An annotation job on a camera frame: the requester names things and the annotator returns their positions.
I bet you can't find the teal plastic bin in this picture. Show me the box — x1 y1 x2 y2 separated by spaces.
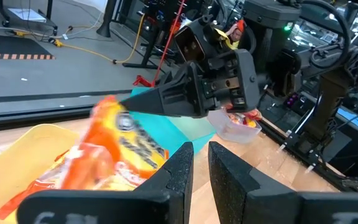
131 86 218 156

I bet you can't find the black mat with hazard stripes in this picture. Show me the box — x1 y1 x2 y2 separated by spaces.
0 34 57 61

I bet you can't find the black floor stand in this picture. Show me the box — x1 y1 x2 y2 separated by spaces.
96 0 118 39

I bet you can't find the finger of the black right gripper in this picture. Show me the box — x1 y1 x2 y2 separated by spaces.
119 74 211 118
162 61 200 90

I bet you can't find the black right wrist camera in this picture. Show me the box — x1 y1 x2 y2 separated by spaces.
173 14 217 63

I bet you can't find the black desk frame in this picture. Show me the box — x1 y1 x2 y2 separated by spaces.
122 0 168 70

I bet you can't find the red pole stand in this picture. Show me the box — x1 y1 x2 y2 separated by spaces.
131 0 186 88

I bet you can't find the person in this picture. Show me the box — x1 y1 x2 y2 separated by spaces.
224 19 246 51

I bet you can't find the clear plastic bin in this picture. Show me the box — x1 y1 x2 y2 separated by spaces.
206 107 263 145

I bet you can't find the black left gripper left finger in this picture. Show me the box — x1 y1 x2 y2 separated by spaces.
16 141 195 224

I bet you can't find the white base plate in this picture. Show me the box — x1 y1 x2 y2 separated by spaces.
7 7 48 24

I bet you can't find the black gantry frame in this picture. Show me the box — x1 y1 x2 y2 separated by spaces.
0 0 58 37

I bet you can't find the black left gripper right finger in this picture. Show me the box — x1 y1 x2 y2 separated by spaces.
208 141 358 224

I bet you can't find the yellow power cable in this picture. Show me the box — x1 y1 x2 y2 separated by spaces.
47 14 146 65

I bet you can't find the yellow plastic bin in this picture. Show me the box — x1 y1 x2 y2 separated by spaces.
0 123 81 224

